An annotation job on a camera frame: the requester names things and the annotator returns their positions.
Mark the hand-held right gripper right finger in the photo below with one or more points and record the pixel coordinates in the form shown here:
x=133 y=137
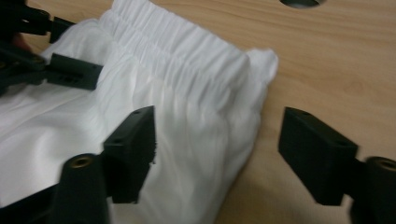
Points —
x=317 y=158

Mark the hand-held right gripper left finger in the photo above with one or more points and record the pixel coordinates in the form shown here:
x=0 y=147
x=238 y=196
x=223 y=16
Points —
x=130 y=155

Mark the white elastic-waist garment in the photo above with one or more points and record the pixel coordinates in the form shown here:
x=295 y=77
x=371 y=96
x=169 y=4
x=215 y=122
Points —
x=186 y=93

